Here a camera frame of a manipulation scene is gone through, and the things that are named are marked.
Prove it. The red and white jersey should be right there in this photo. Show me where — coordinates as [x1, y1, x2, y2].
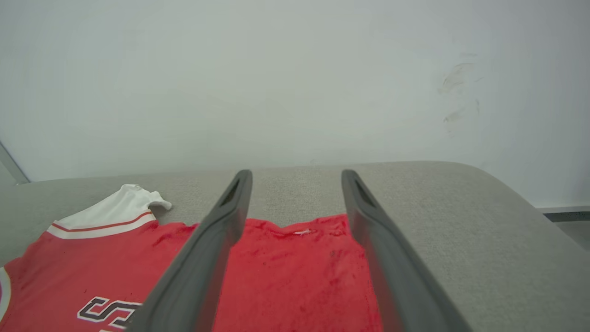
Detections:
[0, 184, 384, 332]

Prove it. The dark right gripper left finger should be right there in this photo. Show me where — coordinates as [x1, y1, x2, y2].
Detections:
[124, 169, 254, 332]

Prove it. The white baseboard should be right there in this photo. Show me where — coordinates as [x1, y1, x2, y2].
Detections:
[536, 205, 590, 214]

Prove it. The grey fabric sofa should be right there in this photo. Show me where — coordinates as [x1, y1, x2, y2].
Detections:
[0, 160, 590, 332]

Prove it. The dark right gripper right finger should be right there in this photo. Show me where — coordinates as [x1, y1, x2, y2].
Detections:
[341, 169, 473, 332]

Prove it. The grey wall trim strip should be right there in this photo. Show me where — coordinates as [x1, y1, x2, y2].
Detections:
[0, 141, 31, 186]

